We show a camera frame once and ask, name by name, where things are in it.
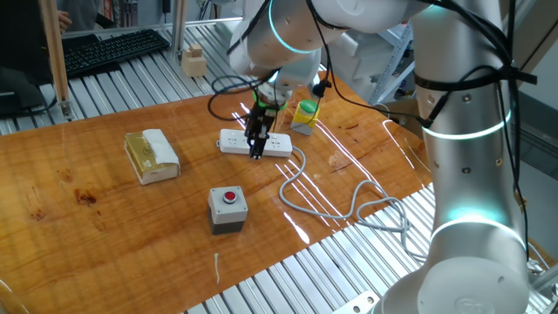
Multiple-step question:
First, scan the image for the black keyboard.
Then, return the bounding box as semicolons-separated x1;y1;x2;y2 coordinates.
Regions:
60;28;171;79

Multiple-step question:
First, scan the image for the person hand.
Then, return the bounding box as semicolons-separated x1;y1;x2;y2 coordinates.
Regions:
57;10;74;35

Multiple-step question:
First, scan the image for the tan wooden post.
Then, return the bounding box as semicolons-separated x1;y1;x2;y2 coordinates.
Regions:
38;0;73;119

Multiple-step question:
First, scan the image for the wooden block puzzle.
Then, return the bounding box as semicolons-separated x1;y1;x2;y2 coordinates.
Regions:
180;43;208;79

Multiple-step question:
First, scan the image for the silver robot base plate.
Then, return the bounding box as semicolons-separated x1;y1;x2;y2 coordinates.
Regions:
330;290;380;314

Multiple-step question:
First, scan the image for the black monitor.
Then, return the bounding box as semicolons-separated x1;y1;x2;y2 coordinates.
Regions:
0;0;58;119

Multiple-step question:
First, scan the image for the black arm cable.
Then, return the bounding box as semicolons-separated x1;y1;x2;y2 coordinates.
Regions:
207;0;432;127

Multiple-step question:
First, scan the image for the cardboard box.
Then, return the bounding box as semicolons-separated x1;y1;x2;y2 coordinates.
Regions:
374;96;431;140

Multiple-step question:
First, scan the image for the brown wood-pattern mat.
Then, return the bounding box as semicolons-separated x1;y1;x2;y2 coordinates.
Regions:
0;69;437;314

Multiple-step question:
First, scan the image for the gold tissue pack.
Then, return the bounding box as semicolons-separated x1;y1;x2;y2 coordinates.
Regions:
123;128;181;187

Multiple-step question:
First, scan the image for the white metal shelf rack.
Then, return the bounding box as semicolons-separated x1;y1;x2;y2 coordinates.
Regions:
352;17;418;106

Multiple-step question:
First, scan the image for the aluminium frame profile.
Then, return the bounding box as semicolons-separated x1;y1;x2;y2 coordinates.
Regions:
169;0;188;56

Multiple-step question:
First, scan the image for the green button yellow box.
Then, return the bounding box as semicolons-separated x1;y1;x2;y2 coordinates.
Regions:
289;99;321;137

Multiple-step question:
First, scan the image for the grey power strip cord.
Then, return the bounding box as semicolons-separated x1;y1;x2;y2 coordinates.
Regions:
277;146;426;263

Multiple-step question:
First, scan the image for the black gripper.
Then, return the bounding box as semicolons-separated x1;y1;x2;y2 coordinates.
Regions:
243;102;280;160

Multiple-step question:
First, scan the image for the red button grey box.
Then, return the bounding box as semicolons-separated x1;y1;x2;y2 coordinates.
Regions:
207;185;249;236

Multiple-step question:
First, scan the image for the white four-socket power strip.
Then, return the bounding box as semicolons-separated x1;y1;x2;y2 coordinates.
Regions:
216;127;294;159

